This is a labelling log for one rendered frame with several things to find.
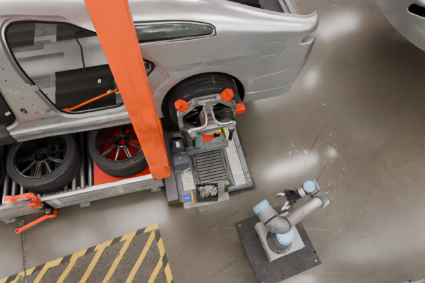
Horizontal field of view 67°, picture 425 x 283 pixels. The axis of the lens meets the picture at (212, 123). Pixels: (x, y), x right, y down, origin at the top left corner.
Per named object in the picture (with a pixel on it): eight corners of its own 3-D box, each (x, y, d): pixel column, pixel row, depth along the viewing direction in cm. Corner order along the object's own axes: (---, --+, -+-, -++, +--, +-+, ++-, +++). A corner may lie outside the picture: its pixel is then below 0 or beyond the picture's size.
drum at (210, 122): (213, 114, 308) (213, 106, 296) (218, 133, 297) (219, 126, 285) (198, 117, 306) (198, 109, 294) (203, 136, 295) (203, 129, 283)
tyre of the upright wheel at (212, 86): (246, 82, 318) (198, 58, 273) (253, 101, 307) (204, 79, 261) (202, 115, 353) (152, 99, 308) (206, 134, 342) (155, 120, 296)
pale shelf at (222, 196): (225, 182, 311) (225, 181, 308) (229, 199, 303) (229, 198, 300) (181, 192, 305) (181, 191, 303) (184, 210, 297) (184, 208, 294)
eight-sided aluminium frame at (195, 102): (232, 122, 328) (236, 90, 281) (233, 127, 324) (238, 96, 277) (179, 132, 321) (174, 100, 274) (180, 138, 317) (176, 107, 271)
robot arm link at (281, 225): (281, 235, 207) (333, 200, 251) (269, 219, 212) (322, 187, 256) (272, 243, 214) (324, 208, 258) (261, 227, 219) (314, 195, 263)
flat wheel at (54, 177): (31, 207, 311) (18, 199, 290) (8, 156, 337) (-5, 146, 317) (93, 170, 331) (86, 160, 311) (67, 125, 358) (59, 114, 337)
